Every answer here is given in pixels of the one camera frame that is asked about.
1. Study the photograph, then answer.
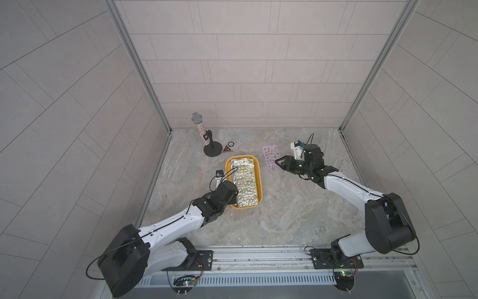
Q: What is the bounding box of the pink sticker sheet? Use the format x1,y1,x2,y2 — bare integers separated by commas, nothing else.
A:
262,145,281,173

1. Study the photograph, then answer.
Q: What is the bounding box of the yellow storage box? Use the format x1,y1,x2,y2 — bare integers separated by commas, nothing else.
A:
225,154,263,209

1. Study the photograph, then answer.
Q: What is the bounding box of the yellow-green sticker sheet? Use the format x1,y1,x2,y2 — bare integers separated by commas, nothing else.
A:
231,158,259,208

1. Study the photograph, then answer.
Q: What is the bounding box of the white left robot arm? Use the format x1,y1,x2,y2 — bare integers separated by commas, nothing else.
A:
97,181,239,299

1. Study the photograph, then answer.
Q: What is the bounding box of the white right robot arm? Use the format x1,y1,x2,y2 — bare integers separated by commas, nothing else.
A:
275,142,418,264

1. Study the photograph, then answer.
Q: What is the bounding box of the black microphone stand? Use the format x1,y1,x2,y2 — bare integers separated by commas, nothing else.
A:
204,130,223,157

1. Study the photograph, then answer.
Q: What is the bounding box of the rhinestone microphone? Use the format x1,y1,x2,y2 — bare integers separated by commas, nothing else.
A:
191,112,210,146

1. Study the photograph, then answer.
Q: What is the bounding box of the left circuit board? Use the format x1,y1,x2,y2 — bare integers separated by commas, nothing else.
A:
174,275,199,288

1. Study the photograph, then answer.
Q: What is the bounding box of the circuit board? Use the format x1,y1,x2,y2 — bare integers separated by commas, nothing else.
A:
333,269,355,282
174,275,199,288

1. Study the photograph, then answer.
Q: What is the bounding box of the right circuit board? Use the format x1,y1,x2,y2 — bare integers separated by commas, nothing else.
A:
333,269,355,282

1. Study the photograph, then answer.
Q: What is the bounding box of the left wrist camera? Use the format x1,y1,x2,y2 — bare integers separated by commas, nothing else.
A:
215,169,225,181

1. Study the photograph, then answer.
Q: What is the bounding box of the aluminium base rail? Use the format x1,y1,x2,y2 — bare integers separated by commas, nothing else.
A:
164,244,417,274

